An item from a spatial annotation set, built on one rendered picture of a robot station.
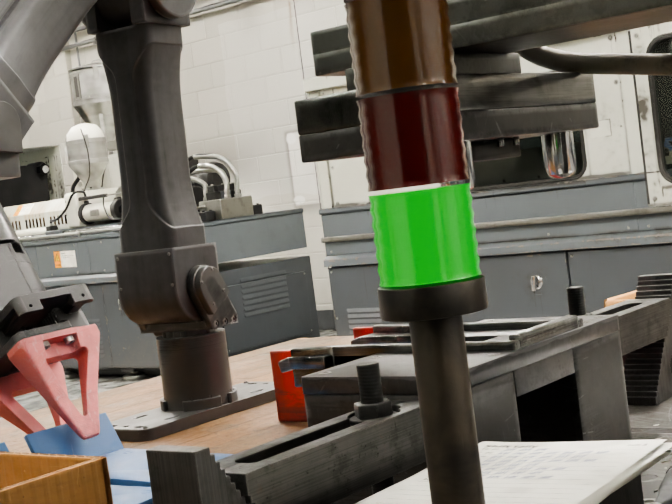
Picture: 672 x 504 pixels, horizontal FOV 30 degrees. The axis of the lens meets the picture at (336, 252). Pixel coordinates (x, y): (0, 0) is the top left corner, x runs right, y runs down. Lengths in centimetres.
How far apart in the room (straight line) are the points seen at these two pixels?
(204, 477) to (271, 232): 753
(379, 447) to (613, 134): 524
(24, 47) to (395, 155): 58
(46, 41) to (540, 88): 42
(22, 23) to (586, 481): 61
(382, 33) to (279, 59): 931
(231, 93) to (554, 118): 941
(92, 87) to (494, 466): 870
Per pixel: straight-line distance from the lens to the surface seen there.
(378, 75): 45
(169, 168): 110
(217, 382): 112
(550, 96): 77
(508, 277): 616
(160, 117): 110
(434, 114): 45
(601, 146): 585
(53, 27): 102
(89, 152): 885
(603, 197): 584
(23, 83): 98
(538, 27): 68
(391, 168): 45
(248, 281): 788
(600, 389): 80
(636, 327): 92
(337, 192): 681
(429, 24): 45
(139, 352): 818
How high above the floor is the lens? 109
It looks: 3 degrees down
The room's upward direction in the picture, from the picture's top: 7 degrees counter-clockwise
